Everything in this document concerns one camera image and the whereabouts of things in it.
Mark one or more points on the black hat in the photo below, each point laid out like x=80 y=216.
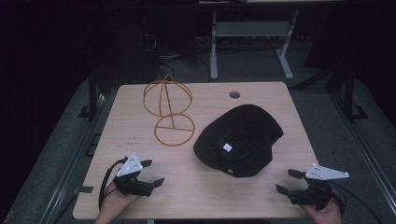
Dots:
x=246 y=124

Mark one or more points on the person's right hand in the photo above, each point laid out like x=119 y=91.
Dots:
x=328 y=215

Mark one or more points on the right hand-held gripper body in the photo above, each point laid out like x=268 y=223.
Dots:
x=323 y=174

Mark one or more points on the grey metal table frame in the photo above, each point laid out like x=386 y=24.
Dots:
x=252 y=28

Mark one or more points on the black metal stand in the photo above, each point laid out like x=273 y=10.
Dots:
x=92 y=93
x=349 y=93

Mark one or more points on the person's left hand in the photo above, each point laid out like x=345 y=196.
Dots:
x=113 y=203

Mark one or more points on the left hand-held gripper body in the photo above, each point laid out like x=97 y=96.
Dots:
x=128 y=168

